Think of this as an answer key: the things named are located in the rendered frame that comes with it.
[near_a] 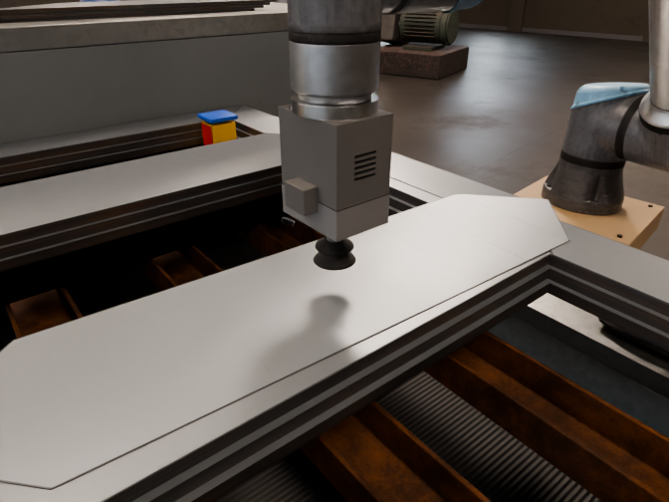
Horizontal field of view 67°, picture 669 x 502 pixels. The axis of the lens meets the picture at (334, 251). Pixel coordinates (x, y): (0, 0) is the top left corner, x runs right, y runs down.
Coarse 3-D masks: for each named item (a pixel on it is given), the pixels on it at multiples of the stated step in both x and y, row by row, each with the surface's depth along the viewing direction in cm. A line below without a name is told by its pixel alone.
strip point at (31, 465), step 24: (0, 360) 42; (0, 384) 40; (24, 384) 40; (0, 408) 37; (24, 408) 37; (0, 432) 35; (24, 432) 35; (0, 456) 34; (24, 456) 34; (0, 480) 32; (24, 480) 32; (48, 480) 32
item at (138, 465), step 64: (192, 128) 107; (192, 192) 76; (256, 192) 82; (0, 256) 62; (448, 320) 49; (640, 320) 51; (320, 384) 40; (384, 384) 44; (192, 448) 34; (256, 448) 37
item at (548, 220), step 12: (492, 204) 70; (504, 204) 70; (516, 204) 70; (528, 204) 70; (516, 216) 66; (528, 216) 66; (540, 216) 66; (552, 216) 66; (540, 228) 63; (552, 228) 63
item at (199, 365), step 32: (192, 288) 52; (128, 320) 47; (160, 320) 47; (192, 320) 47; (224, 320) 47; (160, 352) 43; (192, 352) 43; (224, 352) 43; (160, 384) 40; (192, 384) 40; (224, 384) 40; (256, 384) 40; (192, 416) 37
